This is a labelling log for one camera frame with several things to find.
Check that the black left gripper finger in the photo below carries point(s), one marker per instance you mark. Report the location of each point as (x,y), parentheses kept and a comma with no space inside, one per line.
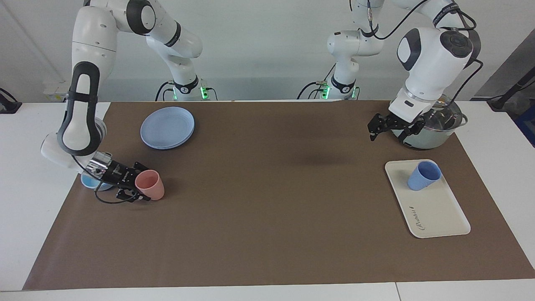
(376,125)
(413,128)

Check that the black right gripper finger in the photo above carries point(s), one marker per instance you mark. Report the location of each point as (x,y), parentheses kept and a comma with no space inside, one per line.
(131,195)
(141,166)

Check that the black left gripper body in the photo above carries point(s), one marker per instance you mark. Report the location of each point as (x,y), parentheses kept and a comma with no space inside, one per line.
(399,122)

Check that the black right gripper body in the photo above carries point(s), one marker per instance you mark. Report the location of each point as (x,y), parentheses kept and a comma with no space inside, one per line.
(118,174)

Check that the pink plastic cup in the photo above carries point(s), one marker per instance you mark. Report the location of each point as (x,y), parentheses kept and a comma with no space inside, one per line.
(150,186)

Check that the blue plastic cup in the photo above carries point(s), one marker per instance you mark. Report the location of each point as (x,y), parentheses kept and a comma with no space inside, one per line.
(422,177)

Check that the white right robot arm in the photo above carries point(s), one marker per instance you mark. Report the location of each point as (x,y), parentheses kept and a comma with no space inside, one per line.
(92,46)

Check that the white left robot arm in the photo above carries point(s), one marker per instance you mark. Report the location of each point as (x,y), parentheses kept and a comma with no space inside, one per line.
(434,54)

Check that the cream tray with rabbit print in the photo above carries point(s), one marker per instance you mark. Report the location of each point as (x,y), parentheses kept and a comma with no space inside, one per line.
(434,209)

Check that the pale green electric pot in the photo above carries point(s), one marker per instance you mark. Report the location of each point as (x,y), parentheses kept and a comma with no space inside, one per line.
(439,133)

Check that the light blue bowl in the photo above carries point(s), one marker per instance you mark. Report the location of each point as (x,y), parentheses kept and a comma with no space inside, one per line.
(90,183)

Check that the pale blue round plate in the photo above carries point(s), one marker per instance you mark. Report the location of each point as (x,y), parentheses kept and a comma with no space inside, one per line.
(167,127)

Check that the black slanted stand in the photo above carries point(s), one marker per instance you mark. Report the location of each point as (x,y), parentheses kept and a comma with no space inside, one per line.
(512,90)

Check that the blue crate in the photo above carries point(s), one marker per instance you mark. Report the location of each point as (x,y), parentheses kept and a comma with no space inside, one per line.
(527,125)

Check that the brown paper table mat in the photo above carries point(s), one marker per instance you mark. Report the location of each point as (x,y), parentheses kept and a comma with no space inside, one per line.
(267,200)

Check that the silver right wrist mount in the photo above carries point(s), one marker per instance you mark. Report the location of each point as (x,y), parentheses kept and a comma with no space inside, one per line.
(98,164)

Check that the white wall socket box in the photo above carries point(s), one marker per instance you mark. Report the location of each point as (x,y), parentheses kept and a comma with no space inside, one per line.
(55,92)

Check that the black clamp bracket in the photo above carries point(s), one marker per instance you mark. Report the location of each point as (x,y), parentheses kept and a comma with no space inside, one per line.
(8,104)

